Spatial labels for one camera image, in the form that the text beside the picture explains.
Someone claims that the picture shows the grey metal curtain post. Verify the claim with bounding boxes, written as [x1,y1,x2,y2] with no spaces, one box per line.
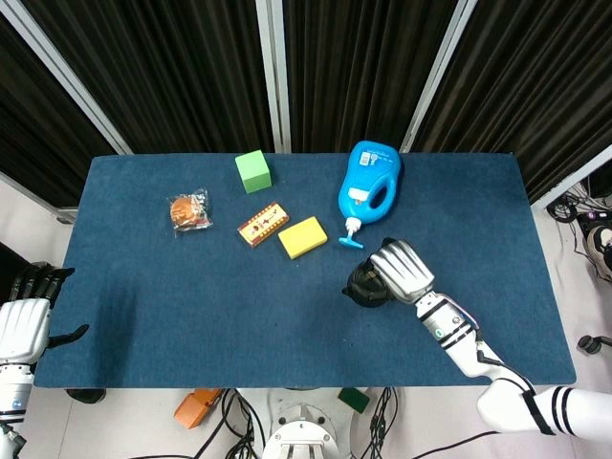
[0,9,134,155]
[399,0,479,154]
[254,0,293,154]

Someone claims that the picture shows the black cable bundle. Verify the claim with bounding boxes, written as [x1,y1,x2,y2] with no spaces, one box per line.
[546,181,612,259]

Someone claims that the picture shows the green foam cube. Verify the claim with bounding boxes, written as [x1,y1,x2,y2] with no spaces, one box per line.
[234,149,273,194]

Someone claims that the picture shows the blue detergent pump bottle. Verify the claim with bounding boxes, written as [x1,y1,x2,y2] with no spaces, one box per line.
[337,140,404,251]

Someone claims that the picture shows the black floor cables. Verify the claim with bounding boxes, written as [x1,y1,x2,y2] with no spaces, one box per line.
[124,386,501,459]

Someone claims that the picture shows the white robot torso base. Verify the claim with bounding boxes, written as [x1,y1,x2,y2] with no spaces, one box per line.
[260,386,353,459]

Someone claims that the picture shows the red yellow snack box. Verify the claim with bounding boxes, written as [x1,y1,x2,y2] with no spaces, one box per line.
[236,201,291,249]

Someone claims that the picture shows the black pleated curtain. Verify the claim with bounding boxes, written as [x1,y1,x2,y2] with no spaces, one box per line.
[0,0,612,209]

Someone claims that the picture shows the black caster wheel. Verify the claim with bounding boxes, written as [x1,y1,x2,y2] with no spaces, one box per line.
[577,334,612,356]

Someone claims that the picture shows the black white sneaker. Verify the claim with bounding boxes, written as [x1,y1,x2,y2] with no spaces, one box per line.
[585,226,612,281]

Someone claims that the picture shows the black round object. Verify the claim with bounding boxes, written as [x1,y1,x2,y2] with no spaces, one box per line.
[340,260,398,309]

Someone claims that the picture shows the orange pedal box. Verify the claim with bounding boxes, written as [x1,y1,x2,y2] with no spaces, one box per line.
[173,387,225,430]

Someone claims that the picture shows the yellow sponge block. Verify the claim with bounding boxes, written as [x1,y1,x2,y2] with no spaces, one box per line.
[277,215,330,260]

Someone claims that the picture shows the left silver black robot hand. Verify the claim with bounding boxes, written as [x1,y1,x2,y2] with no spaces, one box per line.
[0,264,91,363]

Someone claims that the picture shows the wrapped bun in plastic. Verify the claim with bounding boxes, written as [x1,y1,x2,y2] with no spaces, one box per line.
[167,187,213,235]

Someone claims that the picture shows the green pedal box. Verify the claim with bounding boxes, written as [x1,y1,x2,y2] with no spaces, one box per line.
[337,387,372,414]

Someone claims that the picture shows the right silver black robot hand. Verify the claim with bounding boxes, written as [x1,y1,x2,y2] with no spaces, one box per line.
[368,237,436,305]

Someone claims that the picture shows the blue table cloth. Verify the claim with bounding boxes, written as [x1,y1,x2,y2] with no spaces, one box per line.
[33,152,578,389]

